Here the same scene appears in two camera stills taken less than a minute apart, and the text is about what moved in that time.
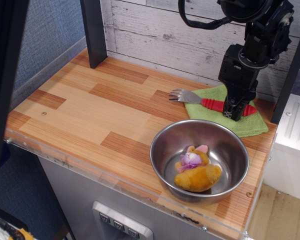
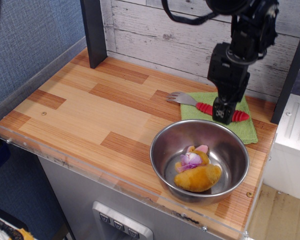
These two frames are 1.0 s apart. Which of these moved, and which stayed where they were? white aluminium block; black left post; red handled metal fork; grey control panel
Moved: red handled metal fork
Stayed: white aluminium block; grey control panel; black left post
